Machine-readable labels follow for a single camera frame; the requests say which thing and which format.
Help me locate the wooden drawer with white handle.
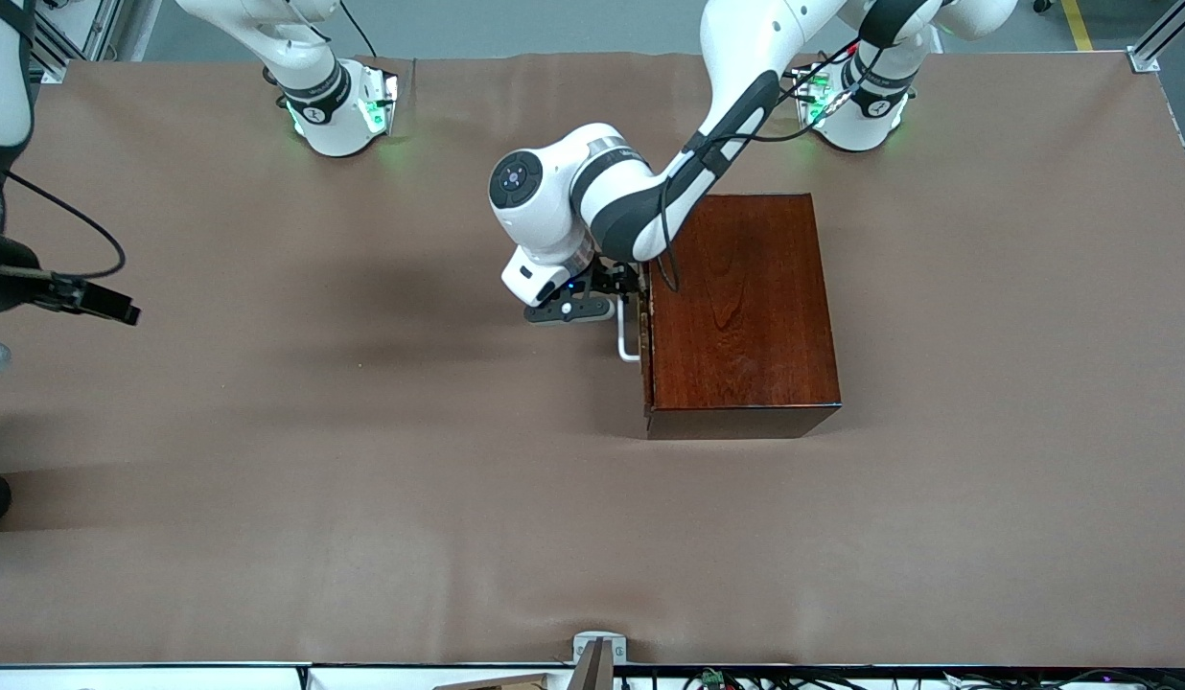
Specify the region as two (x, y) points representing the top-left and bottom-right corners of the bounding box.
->
(617, 261), (657, 411)

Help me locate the dark brown wooden cabinet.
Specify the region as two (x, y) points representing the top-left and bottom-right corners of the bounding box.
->
(643, 194), (842, 441)

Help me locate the brown table cloth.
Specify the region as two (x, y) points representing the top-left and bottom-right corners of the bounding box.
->
(0, 50), (1185, 669)

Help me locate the brown cardboard piece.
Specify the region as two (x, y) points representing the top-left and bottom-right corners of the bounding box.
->
(434, 673), (555, 690)

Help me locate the aluminium frame profile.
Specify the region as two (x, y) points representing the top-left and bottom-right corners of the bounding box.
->
(1127, 0), (1185, 73)
(32, 0), (124, 84)

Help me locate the black right base cable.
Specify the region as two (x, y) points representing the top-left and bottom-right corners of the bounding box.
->
(338, 0), (378, 58)

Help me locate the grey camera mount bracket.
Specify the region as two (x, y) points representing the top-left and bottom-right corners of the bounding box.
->
(571, 631), (628, 690)

